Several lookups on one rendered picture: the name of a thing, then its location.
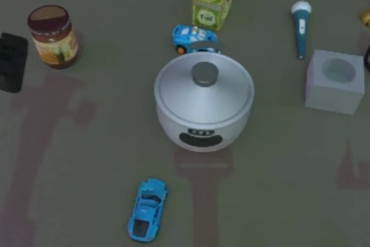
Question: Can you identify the blue cartoon toy car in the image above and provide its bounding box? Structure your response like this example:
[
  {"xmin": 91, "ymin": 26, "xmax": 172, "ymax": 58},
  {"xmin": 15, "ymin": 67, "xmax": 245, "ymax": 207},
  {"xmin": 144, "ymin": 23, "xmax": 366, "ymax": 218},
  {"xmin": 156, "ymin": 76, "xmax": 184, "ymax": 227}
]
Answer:
[{"xmin": 172, "ymin": 24, "xmax": 221, "ymax": 56}]

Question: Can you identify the gold metallic object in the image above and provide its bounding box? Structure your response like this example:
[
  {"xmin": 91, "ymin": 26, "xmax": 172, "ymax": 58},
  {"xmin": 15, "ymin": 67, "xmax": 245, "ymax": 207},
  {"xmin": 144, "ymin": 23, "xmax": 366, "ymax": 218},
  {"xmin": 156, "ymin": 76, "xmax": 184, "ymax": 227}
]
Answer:
[{"xmin": 359, "ymin": 6, "xmax": 370, "ymax": 28}]

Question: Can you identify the grey cube with round hole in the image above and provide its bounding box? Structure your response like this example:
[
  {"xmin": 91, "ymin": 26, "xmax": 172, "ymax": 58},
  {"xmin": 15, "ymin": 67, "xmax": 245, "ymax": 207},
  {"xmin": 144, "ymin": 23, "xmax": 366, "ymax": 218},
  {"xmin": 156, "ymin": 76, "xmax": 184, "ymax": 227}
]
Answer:
[{"xmin": 304, "ymin": 49, "xmax": 365, "ymax": 115}]

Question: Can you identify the silver kitchen pot with lid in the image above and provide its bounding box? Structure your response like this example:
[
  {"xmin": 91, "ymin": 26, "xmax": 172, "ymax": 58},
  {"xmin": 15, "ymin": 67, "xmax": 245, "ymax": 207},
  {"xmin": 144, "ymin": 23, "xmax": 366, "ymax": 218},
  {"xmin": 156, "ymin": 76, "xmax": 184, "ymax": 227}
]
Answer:
[{"xmin": 153, "ymin": 52, "xmax": 256, "ymax": 153}]

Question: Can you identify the black flat rectangular object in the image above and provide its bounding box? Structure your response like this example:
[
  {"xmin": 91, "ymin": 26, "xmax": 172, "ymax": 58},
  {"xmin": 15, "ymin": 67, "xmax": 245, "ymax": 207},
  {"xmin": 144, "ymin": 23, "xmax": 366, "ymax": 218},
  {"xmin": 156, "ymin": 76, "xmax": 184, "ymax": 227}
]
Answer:
[{"xmin": 0, "ymin": 32, "xmax": 29, "ymax": 94}]

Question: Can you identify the blue toy sports car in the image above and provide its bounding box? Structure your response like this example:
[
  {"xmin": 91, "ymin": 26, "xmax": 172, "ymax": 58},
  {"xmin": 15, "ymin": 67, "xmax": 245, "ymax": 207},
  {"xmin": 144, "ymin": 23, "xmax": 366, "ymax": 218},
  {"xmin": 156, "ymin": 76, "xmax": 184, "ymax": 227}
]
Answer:
[{"xmin": 128, "ymin": 178, "xmax": 168, "ymax": 243}]

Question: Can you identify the brown glass jar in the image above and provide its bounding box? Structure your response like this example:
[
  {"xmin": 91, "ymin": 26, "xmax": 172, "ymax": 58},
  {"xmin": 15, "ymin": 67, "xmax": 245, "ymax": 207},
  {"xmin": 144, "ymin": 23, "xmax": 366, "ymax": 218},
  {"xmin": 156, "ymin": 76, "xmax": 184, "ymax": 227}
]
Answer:
[{"xmin": 27, "ymin": 5, "xmax": 80, "ymax": 71}]

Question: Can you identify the teal and white microphone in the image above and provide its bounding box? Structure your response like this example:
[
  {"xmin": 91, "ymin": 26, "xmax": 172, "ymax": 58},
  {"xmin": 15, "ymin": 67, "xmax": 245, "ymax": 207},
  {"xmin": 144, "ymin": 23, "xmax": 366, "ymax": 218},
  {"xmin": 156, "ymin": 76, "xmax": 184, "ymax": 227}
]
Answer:
[{"xmin": 290, "ymin": 0, "xmax": 313, "ymax": 60}]

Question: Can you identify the green tea box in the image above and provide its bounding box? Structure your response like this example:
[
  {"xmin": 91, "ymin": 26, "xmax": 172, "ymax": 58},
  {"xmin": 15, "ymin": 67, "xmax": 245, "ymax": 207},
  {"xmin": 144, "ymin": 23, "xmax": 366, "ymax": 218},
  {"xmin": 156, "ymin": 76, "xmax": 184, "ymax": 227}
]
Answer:
[{"xmin": 191, "ymin": 0, "xmax": 235, "ymax": 32}]

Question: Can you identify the dark round object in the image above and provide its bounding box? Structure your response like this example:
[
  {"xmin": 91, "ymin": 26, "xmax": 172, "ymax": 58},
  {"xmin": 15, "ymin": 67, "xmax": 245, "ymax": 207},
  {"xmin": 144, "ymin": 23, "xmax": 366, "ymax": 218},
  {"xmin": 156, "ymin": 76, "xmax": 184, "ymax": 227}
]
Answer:
[{"xmin": 363, "ymin": 45, "xmax": 370, "ymax": 72}]

